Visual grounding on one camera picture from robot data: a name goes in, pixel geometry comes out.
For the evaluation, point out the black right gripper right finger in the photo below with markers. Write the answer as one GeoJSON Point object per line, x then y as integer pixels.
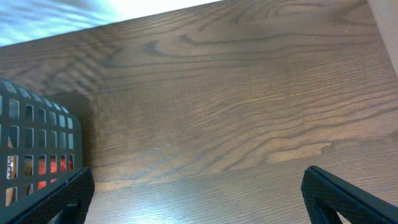
{"type": "Point", "coordinates": [327, 197]}

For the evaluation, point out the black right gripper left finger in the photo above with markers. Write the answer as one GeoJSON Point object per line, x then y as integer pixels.
{"type": "Point", "coordinates": [69, 197]}

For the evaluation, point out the orange and tan cracker pack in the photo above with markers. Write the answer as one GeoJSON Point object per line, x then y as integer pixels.
{"type": "Point", "coordinates": [52, 169]}

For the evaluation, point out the grey plastic slotted basket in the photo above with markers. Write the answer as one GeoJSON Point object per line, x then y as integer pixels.
{"type": "Point", "coordinates": [32, 125]}

